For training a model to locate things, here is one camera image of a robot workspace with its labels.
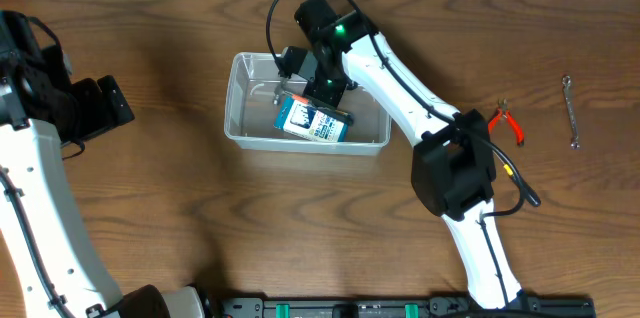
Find clear plastic container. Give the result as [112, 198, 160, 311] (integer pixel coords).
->
[224, 52, 391, 156]

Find blue white screwdriver box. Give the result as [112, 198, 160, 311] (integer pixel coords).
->
[274, 95, 348, 143]

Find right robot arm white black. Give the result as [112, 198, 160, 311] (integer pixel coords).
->
[276, 0, 521, 309]

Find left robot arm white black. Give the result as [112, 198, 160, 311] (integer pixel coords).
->
[1, 10, 211, 318]

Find black yellow precision screwdriver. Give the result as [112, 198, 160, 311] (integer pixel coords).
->
[503, 163, 541, 207]

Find silver wrench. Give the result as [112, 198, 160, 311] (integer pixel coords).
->
[562, 75, 580, 150]

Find red handled pliers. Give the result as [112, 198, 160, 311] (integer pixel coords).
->
[488, 99, 525, 147]

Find black mounting rail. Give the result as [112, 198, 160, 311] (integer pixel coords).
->
[213, 294, 597, 318]

